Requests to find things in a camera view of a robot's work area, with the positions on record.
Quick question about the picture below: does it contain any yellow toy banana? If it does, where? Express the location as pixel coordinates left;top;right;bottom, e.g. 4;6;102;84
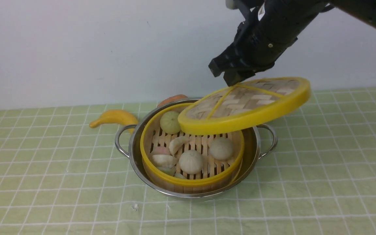
89;109;138;128

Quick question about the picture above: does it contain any pink white dumpling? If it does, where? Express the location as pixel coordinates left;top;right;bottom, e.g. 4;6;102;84
150;146;171;156

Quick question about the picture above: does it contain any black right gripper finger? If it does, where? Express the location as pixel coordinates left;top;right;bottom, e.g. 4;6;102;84
208;44;241;77
223;67;257;86

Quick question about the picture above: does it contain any white folded dumpling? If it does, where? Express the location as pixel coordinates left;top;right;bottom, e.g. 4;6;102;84
168;136;190;156

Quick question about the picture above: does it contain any green checkered tablecloth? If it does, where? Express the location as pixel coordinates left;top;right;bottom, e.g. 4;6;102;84
0;87;376;235

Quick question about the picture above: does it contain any stainless steel pot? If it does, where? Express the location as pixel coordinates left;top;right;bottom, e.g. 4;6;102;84
115;98;278;200

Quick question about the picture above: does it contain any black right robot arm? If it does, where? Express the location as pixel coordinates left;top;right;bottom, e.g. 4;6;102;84
209;0;376;86

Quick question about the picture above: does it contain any orange toy vegetable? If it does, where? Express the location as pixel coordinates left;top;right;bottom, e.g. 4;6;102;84
157;94;188;108

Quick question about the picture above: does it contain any pale dumpling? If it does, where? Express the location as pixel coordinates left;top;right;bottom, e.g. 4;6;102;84
151;154;179;168

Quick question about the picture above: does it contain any green round bun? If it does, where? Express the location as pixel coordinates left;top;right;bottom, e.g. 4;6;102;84
160;111;181;135

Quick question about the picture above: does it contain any yellow rimmed bamboo steamer lid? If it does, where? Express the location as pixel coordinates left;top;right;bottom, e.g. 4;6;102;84
178;76;311;135

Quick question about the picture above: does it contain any round beige steamed bun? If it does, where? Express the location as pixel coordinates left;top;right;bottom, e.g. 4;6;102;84
179;150;204;174

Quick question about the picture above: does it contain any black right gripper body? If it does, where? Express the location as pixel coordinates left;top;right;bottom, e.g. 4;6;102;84
234;0;328;71

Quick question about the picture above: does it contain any yellow rimmed bamboo steamer basket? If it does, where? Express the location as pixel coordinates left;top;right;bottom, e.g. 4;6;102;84
140;103;245;194

